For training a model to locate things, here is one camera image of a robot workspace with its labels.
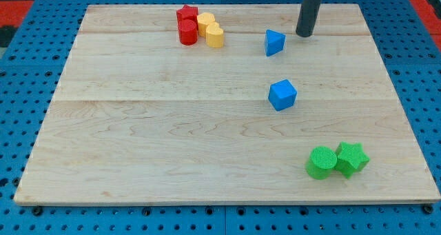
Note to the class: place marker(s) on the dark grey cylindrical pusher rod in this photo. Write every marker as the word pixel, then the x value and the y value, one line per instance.
pixel 307 17

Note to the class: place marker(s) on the blue triangle block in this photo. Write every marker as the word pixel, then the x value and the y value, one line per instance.
pixel 274 42

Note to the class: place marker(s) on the blue cube block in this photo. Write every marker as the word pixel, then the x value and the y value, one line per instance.
pixel 282 95

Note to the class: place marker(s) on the yellow heart block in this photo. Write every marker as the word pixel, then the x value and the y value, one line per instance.
pixel 214 35

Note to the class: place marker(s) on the yellow hexagon block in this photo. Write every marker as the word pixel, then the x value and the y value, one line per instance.
pixel 204 19

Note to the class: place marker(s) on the red star block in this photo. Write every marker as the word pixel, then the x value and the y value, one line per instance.
pixel 187 13

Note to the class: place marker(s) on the red cylinder block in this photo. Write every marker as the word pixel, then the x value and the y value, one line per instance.
pixel 187 32

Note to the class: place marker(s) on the green cylinder block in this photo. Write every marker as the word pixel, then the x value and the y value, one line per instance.
pixel 321 162

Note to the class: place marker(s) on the green star block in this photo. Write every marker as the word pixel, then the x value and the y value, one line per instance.
pixel 351 158

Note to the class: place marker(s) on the light wooden board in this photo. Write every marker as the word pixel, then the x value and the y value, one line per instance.
pixel 138 119

